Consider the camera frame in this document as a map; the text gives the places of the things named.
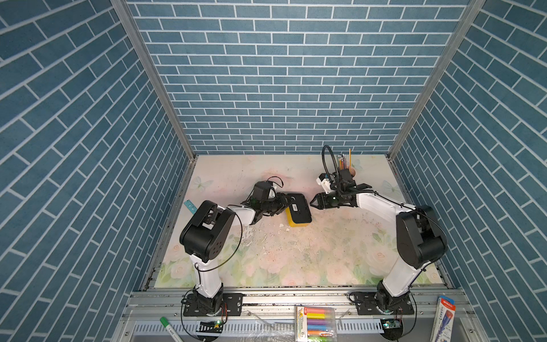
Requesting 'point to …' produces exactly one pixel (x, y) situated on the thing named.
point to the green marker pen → (164, 323)
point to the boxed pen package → (441, 330)
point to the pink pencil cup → (352, 172)
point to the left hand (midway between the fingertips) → (297, 203)
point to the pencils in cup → (342, 164)
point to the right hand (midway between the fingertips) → (316, 203)
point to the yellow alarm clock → (298, 214)
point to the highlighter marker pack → (315, 324)
